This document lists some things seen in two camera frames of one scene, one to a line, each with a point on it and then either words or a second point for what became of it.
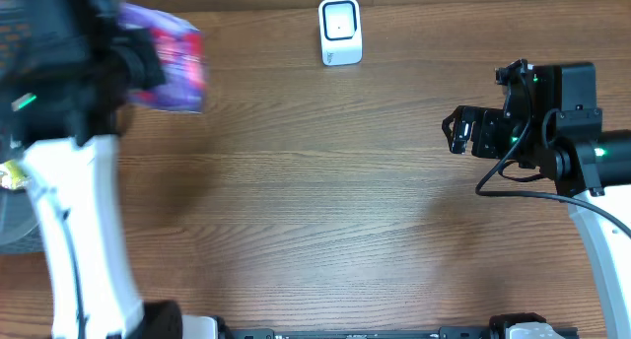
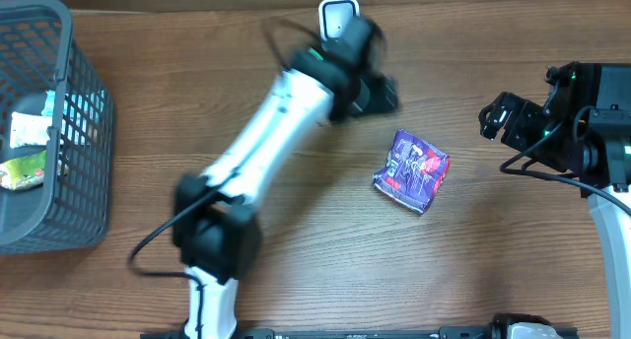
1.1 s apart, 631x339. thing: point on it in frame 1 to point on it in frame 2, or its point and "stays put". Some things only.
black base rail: x=444 y=332 stays put
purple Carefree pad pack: x=182 y=52 to x=415 y=169
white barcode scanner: x=340 y=31 stays put
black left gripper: x=143 y=63 to x=383 y=96
